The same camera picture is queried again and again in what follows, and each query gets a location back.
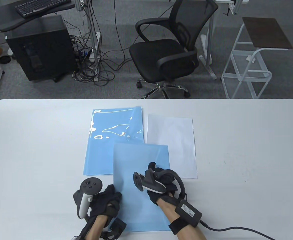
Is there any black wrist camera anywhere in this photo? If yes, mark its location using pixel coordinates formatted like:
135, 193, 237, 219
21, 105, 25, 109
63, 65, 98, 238
108, 218, 127, 240

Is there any person's right hand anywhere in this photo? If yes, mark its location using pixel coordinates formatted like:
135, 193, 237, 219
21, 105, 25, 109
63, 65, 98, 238
146, 162, 184, 207

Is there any white cart with brown top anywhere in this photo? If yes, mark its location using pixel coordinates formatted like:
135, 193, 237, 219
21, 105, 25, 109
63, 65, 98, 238
221, 17, 293, 99

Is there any black cable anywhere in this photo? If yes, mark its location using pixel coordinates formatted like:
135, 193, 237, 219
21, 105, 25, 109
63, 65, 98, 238
199, 220, 278, 240

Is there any white paper sheet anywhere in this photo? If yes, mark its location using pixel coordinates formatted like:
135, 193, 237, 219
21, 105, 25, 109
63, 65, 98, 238
148, 114, 198, 179

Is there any black wrist strap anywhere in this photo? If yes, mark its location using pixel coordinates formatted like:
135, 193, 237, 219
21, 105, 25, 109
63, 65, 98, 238
168, 217, 194, 235

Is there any white and black controller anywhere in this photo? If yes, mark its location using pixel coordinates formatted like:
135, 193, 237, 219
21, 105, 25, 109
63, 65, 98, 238
133, 169, 167, 194
73, 177, 103, 219

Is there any black computer tower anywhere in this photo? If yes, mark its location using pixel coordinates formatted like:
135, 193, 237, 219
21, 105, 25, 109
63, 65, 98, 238
6, 14, 78, 83

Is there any black keyboard desk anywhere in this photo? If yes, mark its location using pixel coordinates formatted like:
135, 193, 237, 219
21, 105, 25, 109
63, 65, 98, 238
0, 0, 76, 32

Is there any person's left forearm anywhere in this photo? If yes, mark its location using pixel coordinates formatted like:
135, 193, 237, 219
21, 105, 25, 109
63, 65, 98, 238
85, 216, 108, 240

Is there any grey metal desk leg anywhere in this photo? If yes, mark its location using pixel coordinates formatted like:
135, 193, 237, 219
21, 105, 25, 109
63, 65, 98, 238
74, 0, 99, 82

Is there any tangle of black cables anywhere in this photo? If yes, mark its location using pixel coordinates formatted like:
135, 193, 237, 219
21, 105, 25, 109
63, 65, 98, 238
66, 0, 127, 87

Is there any white power strip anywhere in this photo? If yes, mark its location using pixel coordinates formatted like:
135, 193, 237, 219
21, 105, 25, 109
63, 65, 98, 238
89, 32, 102, 62

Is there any person's right forearm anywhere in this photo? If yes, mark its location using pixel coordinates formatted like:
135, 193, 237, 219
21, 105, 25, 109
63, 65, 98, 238
158, 197, 207, 240

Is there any black keyboard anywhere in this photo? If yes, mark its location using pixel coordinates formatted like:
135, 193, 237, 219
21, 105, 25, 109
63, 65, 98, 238
15, 0, 72, 18

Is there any person's left hand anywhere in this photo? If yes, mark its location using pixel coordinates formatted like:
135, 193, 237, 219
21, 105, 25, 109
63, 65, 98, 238
89, 184, 122, 220

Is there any black mesh office chair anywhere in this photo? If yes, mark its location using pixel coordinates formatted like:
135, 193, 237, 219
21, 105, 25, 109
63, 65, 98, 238
129, 0, 219, 99

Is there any white desk frame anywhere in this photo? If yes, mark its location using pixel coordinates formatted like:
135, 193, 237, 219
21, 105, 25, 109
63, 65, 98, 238
198, 0, 249, 80

